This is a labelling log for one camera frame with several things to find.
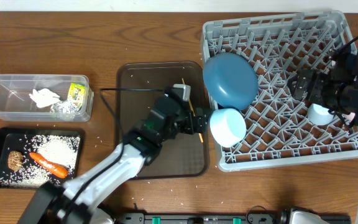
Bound light blue plastic cup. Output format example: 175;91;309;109
307;104;334;126

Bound wooden chopstick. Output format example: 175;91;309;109
181;78;204;143

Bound light blue rice bowl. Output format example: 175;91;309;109
209;108;247;147

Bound dark blue plate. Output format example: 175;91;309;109
203;53;259;110

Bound aluminium foil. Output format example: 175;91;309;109
50;100;78;113

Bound orange carrot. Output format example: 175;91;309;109
29;152;68;179

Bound white tissue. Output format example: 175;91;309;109
29;88;61;108

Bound brown food scrap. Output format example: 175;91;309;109
7;151;23;172

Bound pink plastic cup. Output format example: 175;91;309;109
343;113;355;121

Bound yellow green wrapper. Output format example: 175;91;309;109
67;83;86;108

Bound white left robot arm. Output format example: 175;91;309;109
19;93;212;223

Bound grey dishwasher rack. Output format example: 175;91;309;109
200;9;358;173

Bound dark brown serving tray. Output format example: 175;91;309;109
117;61;209;180

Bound spilled white rice pile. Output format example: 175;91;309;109
0;134;81;189

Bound black tray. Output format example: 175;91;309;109
0;128;85;189

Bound clear plastic bin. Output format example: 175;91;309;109
0;74;94;122

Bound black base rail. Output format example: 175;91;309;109
112;212;352;224

